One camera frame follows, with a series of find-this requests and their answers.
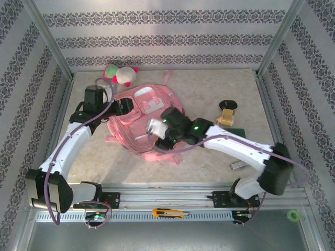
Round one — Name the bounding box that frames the wooden toy with black cap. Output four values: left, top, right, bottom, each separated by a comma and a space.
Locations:
215, 108, 236, 127

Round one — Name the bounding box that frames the pink backpack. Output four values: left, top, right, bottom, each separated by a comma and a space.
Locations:
105, 69, 186, 166

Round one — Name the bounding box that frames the small clear stationery pack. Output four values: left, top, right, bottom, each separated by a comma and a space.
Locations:
229, 161, 248, 170

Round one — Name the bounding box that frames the black oval case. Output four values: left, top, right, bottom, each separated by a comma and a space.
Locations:
219, 99, 238, 110

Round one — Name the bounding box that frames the white pink green plush toy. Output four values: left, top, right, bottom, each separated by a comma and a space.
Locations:
103, 63, 139, 88

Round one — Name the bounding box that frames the yellow utility knife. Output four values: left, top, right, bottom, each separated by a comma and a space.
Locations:
152, 208, 191, 219

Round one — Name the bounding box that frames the green-lit circuit board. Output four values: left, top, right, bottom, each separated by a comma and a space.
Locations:
85, 212, 108, 221
233, 210, 252, 219

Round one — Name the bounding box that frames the green tape roll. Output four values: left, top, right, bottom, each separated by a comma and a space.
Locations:
287, 210, 301, 223

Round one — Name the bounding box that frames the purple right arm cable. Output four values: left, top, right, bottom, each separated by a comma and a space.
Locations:
149, 130, 311, 223

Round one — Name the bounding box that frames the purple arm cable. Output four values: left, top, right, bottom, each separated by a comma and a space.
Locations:
44, 77, 116, 226
149, 130, 311, 223

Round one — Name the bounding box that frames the aluminium table side rail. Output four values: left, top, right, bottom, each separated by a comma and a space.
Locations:
255, 75, 291, 181
44, 78, 75, 168

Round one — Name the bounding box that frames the aluminium linear rail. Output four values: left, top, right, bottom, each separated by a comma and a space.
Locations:
62, 182, 307, 210

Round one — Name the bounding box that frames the aluminium frame post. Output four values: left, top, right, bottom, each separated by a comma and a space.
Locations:
22, 0, 75, 81
255, 0, 307, 78

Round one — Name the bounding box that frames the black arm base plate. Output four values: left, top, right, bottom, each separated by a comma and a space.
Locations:
206, 190, 262, 209
73, 192, 121, 210

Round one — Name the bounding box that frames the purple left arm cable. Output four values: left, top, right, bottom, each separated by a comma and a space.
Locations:
44, 77, 116, 226

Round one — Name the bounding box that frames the slotted metal cable duct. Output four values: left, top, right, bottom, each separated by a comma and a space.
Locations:
35, 210, 233, 223

